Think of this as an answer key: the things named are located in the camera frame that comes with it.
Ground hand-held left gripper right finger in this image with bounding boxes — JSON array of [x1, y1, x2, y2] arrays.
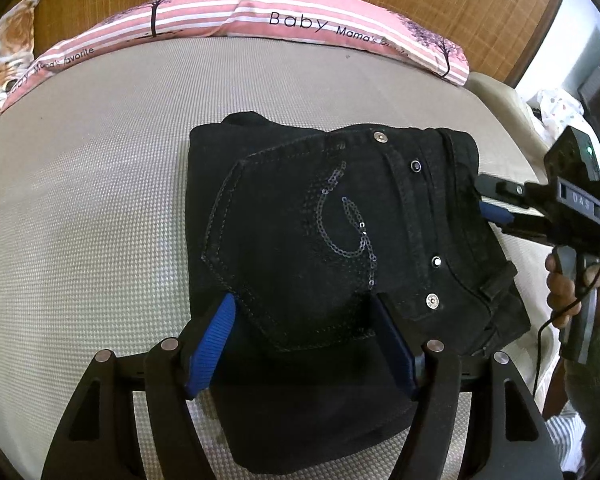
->
[[369, 294, 563, 480]]

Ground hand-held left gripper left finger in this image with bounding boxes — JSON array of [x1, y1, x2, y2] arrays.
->
[[41, 294, 238, 480]]

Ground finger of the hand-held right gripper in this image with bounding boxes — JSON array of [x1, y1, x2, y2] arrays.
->
[[475, 174, 548, 211], [479, 200, 556, 250]]

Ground black pants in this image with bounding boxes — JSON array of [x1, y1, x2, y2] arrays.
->
[[187, 111, 532, 476]]

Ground person's right hand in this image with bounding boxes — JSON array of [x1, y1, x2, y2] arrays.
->
[[545, 252, 600, 333]]

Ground beige mattress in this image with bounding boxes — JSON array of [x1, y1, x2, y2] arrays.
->
[[467, 72, 573, 413]]

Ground white dotted cloth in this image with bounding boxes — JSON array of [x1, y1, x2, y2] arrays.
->
[[536, 88, 590, 128]]

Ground grey mesh bed mat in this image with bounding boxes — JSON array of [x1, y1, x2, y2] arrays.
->
[[0, 35, 546, 480]]

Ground grey striped cloth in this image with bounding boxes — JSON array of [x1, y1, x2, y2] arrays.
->
[[545, 412, 591, 480]]

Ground pink striped pillow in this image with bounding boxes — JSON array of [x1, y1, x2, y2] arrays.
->
[[0, 0, 471, 113]]

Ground floral patterned cushion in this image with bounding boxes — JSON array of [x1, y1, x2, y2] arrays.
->
[[0, 0, 43, 121]]

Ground thin black cable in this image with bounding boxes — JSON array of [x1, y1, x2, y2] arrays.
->
[[532, 195, 600, 398]]

